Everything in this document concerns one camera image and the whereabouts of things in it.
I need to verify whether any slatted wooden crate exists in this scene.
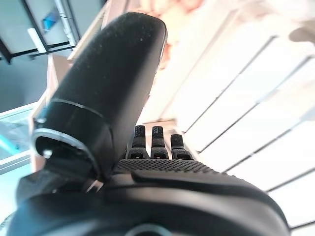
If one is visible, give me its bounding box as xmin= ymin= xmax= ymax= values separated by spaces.
xmin=29 ymin=0 xmax=315 ymax=236

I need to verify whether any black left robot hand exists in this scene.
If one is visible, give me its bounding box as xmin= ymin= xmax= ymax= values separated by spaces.
xmin=4 ymin=11 xmax=290 ymax=236

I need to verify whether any white table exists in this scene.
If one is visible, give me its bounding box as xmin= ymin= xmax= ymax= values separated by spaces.
xmin=0 ymin=0 xmax=82 ymax=62

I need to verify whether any open grey laptop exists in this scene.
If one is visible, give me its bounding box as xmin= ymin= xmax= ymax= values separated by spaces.
xmin=41 ymin=11 xmax=60 ymax=31

